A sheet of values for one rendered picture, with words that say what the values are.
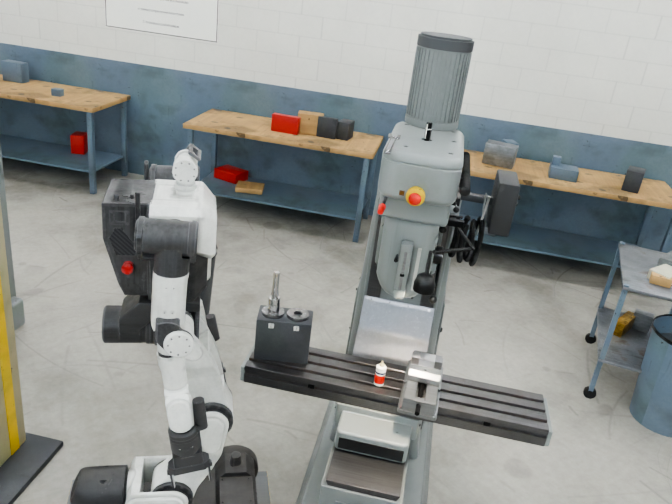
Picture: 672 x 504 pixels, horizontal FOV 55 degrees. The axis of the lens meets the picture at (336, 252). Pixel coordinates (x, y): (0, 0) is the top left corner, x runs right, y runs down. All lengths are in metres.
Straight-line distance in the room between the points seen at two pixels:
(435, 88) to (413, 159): 0.41
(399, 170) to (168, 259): 0.80
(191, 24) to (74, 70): 1.44
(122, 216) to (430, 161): 0.93
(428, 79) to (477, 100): 4.12
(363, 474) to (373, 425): 0.19
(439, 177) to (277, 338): 0.98
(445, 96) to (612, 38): 4.27
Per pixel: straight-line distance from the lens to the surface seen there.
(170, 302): 1.69
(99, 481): 2.39
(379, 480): 2.49
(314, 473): 3.20
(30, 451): 3.65
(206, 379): 2.09
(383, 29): 6.43
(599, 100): 6.58
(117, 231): 1.80
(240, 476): 2.60
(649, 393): 4.44
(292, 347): 2.60
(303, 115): 6.15
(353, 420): 2.57
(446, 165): 2.02
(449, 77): 2.35
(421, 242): 2.25
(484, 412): 2.59
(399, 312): 2.87
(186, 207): 1.75
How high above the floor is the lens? 2.40
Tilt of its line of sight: 24 degrees down
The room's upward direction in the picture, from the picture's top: 7 degrees clockwise
